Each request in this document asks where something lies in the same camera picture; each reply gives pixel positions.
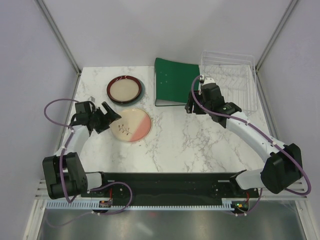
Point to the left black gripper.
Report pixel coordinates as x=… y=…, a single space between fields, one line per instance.
x=108 y=118

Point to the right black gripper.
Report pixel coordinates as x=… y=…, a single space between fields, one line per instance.
x=189 y=105

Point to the pink and cream plate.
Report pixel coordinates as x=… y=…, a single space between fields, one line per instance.
x=133 y=126

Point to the dark rimmed beige plate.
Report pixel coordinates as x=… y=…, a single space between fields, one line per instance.
x=125 y=88

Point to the grey-blue plate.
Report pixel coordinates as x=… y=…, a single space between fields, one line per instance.
x=140 y=97

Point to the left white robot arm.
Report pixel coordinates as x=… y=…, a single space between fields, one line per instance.
x=64 y=174

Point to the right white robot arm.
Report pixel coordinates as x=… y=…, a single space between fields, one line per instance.
x=282 y=162

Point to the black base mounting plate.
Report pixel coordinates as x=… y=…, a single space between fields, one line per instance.
x=150 y=188

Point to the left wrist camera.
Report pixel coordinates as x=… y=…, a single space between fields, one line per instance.
x=92 y=99

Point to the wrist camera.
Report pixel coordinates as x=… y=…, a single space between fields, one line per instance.
x=92 y=99
x=204 y=80

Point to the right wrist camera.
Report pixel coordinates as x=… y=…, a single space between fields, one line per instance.
x=204 y=80

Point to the green ring binder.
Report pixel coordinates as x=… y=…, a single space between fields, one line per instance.
x=173 y=82

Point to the white wire dish rack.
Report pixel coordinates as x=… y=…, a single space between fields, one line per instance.
x=235 y=74

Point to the white slotted cable duct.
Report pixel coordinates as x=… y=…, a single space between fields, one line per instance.
x=81 y=204

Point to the left aluminium corner post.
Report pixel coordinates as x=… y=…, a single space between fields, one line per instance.
x=58 y=35

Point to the aluminium corner post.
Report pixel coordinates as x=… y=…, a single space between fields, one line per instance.
x=58 y=35
x=276 y=33

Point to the aluminium frame rail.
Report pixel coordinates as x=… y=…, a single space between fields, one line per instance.
x=298 y=186

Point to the right aluminium corner post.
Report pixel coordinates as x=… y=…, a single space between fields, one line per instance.
x=276 y=33

